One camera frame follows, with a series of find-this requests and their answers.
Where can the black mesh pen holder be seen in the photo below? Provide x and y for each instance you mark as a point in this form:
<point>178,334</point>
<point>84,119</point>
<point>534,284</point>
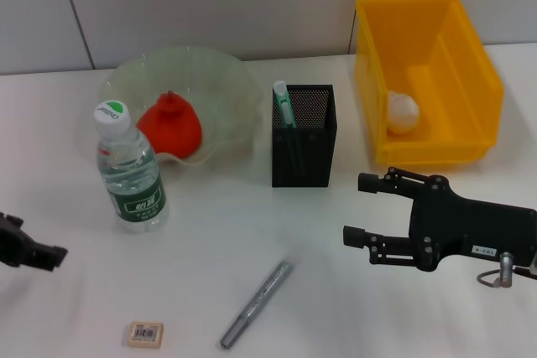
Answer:
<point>319,157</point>

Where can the wavy clear glass fruit plate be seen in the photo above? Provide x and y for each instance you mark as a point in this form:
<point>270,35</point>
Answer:
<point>218,81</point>

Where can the clear green-label water bottle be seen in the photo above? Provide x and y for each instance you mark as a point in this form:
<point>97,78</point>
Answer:
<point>134,190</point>

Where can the mint green utility knife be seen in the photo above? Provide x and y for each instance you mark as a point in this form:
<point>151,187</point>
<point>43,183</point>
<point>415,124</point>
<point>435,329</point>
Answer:
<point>285,110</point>

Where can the white paper ball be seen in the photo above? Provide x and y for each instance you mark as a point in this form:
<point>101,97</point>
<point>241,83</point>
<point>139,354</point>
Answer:
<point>403,112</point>

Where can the grey marker pen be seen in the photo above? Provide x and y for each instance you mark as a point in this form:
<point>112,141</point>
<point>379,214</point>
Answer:
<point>260,301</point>

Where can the beige eraser with barcode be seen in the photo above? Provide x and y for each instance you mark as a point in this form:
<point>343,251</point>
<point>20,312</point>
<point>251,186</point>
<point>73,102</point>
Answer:
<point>144,335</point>

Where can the yellow plastic storage bin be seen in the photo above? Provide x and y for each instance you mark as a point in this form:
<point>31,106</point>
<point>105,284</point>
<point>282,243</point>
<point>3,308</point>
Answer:
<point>440,39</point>

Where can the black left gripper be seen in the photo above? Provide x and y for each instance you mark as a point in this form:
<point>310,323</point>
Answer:
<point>10,245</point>

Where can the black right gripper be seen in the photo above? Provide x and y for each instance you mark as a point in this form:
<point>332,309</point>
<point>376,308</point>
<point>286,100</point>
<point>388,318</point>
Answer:
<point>461,228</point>

